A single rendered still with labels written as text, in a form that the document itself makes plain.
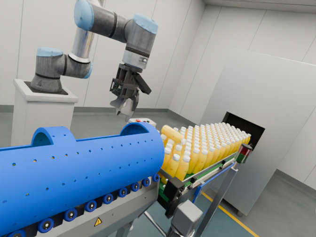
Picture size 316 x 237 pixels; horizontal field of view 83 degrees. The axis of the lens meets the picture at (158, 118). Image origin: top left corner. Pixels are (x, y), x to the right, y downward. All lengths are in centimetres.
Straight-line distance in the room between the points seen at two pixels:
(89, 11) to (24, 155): 47
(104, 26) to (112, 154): 45
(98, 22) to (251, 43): 477
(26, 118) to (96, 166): 86
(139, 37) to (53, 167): 47
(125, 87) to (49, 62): 83
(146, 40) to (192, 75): 507
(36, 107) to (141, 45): 93
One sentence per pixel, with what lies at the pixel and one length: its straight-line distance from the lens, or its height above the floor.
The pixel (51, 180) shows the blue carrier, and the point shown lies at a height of 116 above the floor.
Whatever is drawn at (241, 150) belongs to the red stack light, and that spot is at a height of 123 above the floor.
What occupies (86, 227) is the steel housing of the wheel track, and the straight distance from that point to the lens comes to 83.
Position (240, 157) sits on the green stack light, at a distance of 113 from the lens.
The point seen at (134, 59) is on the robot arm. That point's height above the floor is 152.
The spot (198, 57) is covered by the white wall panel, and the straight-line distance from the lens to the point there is 570.
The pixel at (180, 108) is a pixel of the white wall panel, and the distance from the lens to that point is 578.
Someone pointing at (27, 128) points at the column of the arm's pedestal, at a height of 86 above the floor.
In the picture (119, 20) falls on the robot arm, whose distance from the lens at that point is 73.
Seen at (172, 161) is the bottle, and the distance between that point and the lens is 103.
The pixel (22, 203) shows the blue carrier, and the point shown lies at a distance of 57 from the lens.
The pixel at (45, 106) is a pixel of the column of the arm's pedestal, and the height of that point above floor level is 102.
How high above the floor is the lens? 154
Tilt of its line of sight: 17 degrees down
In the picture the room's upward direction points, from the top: 19 degrees clockwise
